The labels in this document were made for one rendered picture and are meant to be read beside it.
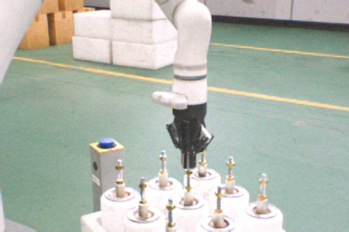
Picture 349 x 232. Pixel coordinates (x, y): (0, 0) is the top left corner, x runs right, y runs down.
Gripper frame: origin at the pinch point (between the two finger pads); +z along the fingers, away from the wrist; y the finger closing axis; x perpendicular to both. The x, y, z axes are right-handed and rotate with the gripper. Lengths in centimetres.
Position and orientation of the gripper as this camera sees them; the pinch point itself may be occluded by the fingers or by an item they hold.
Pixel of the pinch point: (188, 160)
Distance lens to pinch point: 113.4
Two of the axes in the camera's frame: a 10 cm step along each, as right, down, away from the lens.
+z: -0.1, 9.4, 3.5
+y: -7.0, -2.5, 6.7
